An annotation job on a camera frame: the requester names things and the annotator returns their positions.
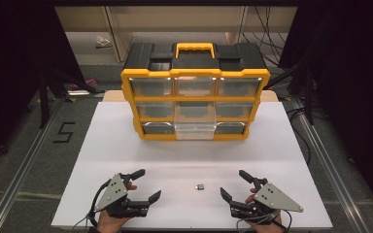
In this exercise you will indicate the small silver metal part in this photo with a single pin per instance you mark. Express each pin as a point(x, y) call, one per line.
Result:
point(200, 186)

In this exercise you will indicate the pink object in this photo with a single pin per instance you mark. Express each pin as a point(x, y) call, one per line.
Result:
point(89, 82)

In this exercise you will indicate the person's right hand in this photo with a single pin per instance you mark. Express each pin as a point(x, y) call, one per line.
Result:
point(270, 228)

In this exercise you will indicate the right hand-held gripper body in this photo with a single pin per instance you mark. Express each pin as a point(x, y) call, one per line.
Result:
point(273, 198)

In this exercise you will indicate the clear plastic pulled-out drawer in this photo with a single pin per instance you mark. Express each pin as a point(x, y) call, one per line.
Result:
point(195, 132)

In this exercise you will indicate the set of clear closed drawers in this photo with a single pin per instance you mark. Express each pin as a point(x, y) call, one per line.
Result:
point(150, 86)

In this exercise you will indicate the beige wooden shelf unit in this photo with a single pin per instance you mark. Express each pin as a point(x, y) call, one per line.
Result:
point(181, 19)

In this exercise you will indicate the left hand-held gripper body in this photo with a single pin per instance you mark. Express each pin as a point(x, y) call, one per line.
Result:
point(115, 192)

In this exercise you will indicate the black curtain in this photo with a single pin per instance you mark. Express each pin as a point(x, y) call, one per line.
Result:
point(9, 64)
point(353, 64)

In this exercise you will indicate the black tripod stand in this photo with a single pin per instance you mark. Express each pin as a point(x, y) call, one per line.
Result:
point(44, 97)
point(308, 97)

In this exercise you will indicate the yellow black drawer organizer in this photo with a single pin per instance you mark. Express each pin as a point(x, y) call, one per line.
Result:
point(194, 63)

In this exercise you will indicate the white crumpled paper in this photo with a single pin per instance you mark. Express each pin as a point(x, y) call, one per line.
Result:
point(103, 41)

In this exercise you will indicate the metal floor rail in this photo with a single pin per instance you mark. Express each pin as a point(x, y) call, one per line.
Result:
point(21, 181)
point(334, 181)

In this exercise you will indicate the person's left hand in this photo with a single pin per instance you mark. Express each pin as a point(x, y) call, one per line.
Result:
point(108, 225)

